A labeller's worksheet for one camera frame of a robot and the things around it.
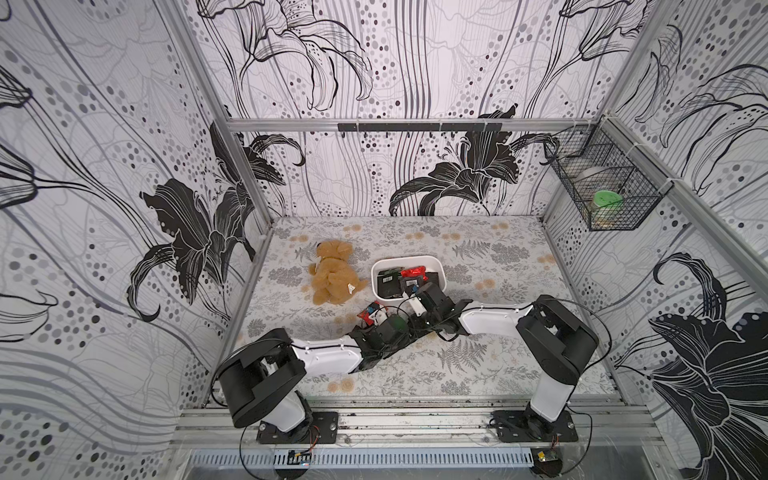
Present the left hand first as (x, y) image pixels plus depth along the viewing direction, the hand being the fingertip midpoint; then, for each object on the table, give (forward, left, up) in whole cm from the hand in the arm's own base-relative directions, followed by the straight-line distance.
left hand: (411, 339), depth 87 cm
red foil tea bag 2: (+3, +13, +11) cm, 17 cm away
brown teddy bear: (+14, +24, +10) cm, 29 cm away
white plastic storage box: (+25, -7, +5) cm, 26 cm away
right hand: (+6, 0, -2) cm, 7 cm away
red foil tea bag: (+22, -2, +3) cm, 23 cm away
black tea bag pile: (+18, +8, +1) cm, 20 cm away
